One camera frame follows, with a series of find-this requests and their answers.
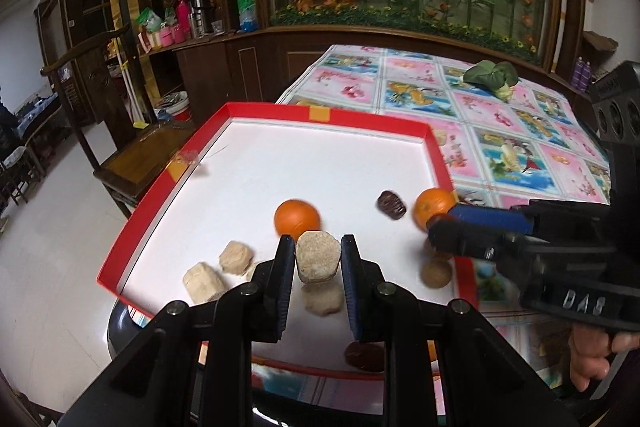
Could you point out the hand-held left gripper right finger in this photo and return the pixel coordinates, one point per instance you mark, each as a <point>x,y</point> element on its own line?
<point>350,292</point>

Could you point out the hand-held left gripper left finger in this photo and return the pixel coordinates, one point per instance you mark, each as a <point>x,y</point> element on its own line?
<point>286,287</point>

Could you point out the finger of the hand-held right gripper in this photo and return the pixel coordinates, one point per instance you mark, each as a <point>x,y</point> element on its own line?
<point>490,218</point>
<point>465,238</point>

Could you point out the beige sugarcane chunk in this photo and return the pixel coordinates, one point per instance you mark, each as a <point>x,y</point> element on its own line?
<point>236,257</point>
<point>202,283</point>
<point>322,299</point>
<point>252,270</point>
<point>317,254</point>

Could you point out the red date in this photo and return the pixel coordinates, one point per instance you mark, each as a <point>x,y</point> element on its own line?
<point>391,204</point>
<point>365,355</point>

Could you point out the red box with white inside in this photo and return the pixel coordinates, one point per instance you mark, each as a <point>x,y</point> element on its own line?
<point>300,157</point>

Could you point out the person's right hand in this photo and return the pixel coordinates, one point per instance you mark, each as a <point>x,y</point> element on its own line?
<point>590,357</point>

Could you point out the orange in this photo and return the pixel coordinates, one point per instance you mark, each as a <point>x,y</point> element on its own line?
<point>432,206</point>
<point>297,218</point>

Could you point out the fruit print tablecloth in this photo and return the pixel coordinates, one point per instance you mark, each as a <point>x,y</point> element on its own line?
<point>415,97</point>

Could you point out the cauliflower with green leaves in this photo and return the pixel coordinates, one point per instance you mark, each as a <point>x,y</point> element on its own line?
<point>487,74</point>

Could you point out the purple bottle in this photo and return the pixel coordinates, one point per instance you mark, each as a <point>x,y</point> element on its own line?
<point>588,76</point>
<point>578,74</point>

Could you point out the wooden chair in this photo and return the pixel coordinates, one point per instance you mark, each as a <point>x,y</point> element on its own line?
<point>135,162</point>

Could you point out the white and red bucket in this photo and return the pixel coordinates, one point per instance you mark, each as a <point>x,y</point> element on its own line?
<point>172,104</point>

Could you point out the white poles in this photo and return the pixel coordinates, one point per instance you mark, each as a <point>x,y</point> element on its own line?
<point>131,87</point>

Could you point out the small glass cup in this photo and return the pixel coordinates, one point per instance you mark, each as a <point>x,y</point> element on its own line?
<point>217,27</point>

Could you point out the pink container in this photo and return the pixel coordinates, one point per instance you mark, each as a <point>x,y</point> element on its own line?
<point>165,36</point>

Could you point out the green labelled plastic bottle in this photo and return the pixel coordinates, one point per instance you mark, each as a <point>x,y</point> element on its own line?
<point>246,7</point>

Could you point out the pink bottle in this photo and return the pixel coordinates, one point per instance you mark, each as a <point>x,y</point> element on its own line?
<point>182,16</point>

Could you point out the black thermos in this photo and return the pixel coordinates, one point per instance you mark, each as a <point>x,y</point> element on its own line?
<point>198,9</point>

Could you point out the dark chair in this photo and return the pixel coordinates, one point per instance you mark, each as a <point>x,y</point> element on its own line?
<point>15,174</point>

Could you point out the green packet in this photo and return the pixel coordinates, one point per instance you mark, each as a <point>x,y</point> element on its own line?
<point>147,18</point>

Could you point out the dark dining table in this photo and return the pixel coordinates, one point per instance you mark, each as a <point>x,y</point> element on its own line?
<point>30,117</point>

